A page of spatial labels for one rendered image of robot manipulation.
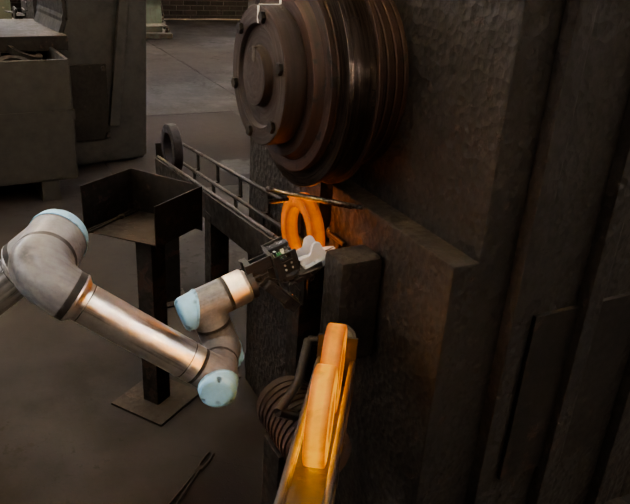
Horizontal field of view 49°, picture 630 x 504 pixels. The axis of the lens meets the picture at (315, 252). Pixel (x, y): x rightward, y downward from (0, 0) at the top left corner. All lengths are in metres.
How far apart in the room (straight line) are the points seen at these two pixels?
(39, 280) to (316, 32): 0.67
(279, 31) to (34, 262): 0.61
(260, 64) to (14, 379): 1.48
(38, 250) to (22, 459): 0.99
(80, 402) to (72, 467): 0.29
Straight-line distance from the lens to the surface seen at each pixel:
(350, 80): 1.28
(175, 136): 2.53
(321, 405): 1.00
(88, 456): 2.14
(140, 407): 2.27
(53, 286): 1.28
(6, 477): 2.13
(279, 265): 1.43
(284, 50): 1.34
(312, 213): 1.53
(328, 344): 1.14
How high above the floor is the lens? 1.39
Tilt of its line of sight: 25 degrees down
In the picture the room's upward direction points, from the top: 4 degrees clockwise
